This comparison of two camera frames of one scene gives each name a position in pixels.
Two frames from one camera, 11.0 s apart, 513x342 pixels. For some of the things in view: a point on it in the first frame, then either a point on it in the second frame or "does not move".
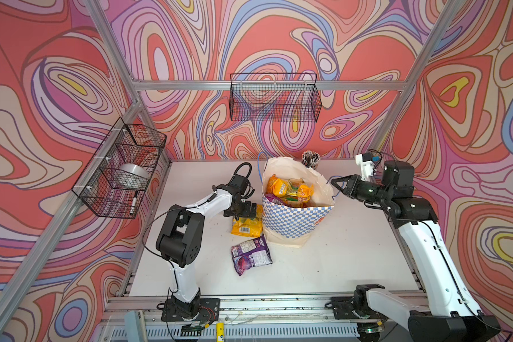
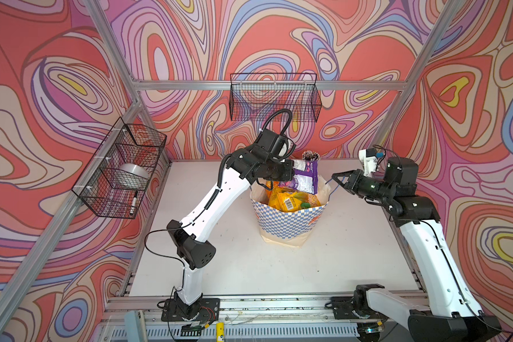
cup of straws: x=311 y=159 does not move
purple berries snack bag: x=250 y=254 -> x=305 y=178
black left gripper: x=246 y=209 -> x=288 y=171
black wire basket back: x=274 y=97 does not move
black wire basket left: x=114 y=180 does not move
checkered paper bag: x=294 y=226 does not move
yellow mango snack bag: x=249 y=226 -> x=289 y=200
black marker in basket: x=134 y=203 does not move
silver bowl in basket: x=135 y=169 does not move
